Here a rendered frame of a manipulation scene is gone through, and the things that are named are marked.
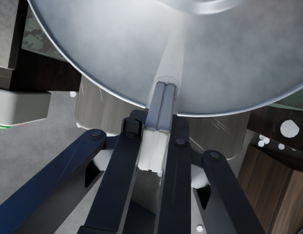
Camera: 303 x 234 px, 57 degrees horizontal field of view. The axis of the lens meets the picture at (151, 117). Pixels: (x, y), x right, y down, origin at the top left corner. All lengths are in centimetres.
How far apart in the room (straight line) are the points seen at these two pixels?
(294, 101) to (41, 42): 33
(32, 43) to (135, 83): 21
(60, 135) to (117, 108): 86
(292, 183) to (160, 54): 58
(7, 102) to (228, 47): 31
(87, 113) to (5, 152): 96
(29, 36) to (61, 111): 69
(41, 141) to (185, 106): 93
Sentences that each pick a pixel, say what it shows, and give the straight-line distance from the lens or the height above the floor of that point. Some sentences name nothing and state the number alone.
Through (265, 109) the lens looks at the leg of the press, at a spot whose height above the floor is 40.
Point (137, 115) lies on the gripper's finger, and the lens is 18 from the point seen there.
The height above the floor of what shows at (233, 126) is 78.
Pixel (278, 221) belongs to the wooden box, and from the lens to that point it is 77.
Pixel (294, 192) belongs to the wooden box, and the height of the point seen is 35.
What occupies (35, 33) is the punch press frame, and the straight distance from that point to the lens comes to 41.
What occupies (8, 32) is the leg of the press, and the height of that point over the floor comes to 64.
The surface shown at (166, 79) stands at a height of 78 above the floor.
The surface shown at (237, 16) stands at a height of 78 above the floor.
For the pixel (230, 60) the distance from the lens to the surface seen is 23.
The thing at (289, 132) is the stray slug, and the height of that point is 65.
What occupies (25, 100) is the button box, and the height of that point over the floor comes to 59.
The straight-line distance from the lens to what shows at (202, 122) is 23.
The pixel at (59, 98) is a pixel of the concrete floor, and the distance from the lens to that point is 108.
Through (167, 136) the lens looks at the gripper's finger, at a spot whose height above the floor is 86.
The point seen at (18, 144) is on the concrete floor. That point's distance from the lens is 116.
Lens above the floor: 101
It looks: 84 degrees down
